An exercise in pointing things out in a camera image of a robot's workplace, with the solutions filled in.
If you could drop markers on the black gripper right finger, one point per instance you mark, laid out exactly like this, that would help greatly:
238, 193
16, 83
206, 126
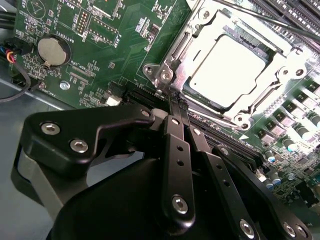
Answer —
272, 207

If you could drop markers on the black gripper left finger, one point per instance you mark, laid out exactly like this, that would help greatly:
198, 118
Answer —
112, 117

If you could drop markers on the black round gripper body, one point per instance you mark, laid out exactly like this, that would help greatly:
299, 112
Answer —
112, 205

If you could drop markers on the silver square CPU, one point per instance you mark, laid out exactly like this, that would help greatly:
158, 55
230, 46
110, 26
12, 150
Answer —
225, 70

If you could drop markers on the steel socket cover frame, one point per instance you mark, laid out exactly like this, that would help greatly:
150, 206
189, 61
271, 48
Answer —
277, 80

